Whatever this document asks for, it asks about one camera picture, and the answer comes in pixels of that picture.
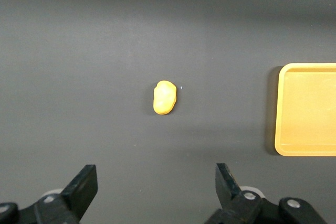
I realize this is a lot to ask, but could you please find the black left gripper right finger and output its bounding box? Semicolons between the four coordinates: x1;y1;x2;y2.
204;163;328;224

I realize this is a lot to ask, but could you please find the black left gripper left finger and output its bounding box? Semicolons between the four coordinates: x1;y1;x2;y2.
0;164;99;224

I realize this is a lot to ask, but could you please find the yellow potato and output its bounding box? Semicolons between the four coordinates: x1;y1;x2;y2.
152;80;177;116

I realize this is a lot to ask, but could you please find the yellow plastic tray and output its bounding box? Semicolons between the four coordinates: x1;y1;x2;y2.
274;62;336;157

